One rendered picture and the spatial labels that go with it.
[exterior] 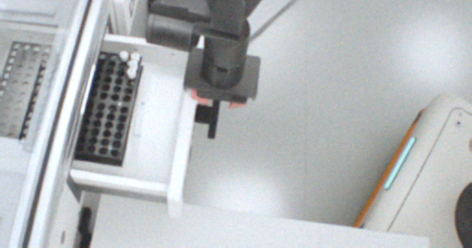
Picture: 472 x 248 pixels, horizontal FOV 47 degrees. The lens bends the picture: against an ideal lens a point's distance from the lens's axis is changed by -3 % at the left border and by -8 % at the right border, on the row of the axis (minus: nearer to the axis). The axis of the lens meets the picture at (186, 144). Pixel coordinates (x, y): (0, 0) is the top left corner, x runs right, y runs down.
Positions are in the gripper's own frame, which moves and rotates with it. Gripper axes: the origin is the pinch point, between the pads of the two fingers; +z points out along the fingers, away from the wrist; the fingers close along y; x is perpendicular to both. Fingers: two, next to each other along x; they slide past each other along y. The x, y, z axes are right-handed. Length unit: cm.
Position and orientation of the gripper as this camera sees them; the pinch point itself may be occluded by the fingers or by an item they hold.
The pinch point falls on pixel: (218, 100)
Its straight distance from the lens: 87.1
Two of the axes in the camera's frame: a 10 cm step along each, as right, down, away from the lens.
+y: -9.9, -1.5, 0.6
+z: 0.0, 3.8, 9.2
